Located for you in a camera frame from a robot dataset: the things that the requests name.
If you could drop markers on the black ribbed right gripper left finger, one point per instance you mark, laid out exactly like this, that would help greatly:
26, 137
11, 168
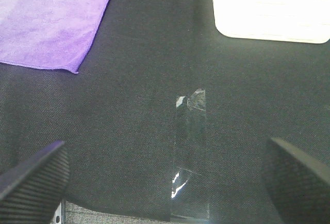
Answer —
32, 191

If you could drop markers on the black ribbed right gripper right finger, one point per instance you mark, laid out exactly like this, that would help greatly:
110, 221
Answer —
297, 183

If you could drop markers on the purple microfiber towel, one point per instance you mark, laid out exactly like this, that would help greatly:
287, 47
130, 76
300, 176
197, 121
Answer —
49, 34

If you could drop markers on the white storage box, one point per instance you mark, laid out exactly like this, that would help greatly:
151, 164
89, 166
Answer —
303, 21

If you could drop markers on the black cloth table cover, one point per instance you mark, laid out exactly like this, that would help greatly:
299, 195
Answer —
117, 115

